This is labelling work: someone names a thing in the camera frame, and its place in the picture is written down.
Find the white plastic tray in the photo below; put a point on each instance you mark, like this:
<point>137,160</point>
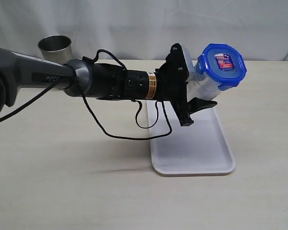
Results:
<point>199,149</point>

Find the clear plastic container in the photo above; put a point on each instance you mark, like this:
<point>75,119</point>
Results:
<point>200,84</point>

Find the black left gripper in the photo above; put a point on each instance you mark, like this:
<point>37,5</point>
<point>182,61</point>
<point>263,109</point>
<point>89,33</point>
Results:
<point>175,92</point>

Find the blue container lid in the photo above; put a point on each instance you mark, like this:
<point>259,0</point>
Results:
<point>222,64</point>

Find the stainless steel cup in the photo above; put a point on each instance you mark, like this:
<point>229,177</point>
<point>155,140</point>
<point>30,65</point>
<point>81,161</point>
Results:
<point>56,48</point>

